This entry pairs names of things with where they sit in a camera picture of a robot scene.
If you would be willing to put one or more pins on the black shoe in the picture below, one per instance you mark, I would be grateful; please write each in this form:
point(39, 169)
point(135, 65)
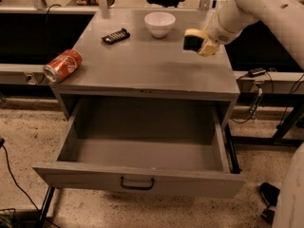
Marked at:
point(269, 195)

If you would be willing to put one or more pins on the white bowl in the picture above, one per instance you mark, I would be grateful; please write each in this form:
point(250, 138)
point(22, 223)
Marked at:
point(159, 24)

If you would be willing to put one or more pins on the open grey top drawer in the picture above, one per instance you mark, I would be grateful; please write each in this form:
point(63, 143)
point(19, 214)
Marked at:
point(178, 143)

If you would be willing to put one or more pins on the black snack bar packet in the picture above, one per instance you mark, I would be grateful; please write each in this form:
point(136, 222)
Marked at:
point(116, 36)

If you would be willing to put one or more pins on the grey drawer cabinet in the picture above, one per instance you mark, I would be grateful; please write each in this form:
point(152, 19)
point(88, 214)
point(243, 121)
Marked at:
point(143, 66)

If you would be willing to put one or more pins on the black drawer handle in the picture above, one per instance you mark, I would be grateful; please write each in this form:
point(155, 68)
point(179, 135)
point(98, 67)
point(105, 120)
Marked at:
point(139, 185)

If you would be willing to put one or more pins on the black metal stand frame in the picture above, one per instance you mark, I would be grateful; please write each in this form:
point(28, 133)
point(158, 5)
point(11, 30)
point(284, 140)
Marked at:
point(278, 139)

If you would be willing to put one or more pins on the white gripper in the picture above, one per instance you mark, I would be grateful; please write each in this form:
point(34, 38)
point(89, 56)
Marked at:
point(219, 33)

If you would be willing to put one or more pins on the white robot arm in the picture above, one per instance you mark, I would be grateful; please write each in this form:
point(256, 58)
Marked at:
point(285, 19)

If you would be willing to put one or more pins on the black power adapter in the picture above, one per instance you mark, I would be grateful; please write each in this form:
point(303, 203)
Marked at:
point(257, 72)

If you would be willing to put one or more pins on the red soda can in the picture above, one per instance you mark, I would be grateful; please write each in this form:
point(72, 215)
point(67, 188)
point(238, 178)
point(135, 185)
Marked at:
point(63, 65)

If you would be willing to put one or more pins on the yellow sponge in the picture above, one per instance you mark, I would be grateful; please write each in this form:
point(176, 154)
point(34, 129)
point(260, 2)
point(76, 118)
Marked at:
point(192, 42)

